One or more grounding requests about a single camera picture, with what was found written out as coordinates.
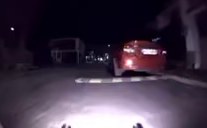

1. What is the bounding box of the pale kerb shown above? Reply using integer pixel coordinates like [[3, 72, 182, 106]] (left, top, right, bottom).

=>
[[74, 74, 207, 91]]

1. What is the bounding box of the red car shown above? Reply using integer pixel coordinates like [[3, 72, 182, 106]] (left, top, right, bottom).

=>
[[108, 39, 168, 77]]

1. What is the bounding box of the pale building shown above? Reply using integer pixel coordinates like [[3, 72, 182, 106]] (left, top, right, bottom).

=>
[[49, 37, 87, 65]]

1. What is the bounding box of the grey asphalt road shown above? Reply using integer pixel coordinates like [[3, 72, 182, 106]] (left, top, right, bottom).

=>
[[0, 65, 207, 128]]

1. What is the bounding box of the robot's own part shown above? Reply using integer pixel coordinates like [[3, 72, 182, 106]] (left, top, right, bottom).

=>
[[61, 123, 72, 128], [132, 122, 144, 128]]

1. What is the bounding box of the tree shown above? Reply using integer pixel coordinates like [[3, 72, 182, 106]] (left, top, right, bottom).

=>
[[155, 0, 207, 70]]

